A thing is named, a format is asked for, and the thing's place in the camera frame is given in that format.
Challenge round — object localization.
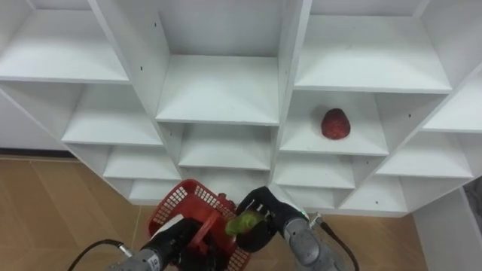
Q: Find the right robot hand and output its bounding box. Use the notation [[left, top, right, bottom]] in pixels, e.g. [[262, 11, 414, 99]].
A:
[[234, 186, 310, 254]]

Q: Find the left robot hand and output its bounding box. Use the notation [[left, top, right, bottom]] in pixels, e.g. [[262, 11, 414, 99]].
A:
[[149, 214, 227, 271]]

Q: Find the green soft toy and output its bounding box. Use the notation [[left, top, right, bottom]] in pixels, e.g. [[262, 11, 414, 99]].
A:
[[224, 210, 265, 237]]

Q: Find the red plastic basket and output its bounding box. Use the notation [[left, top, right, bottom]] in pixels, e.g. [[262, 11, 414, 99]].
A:
[[148, 179, 252, 271]]

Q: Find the red strawberry soft toy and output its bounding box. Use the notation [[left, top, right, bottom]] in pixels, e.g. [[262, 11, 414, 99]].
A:
[[320, 108, 352, 141]]

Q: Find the white shelf unit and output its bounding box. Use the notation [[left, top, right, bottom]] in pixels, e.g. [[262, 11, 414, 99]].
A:
[[0, 0, 482, 218]]

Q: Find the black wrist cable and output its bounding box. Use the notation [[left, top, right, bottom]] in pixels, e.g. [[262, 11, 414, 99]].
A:
[[309, 212, 361, 271], [66, 239, 133, 271]]

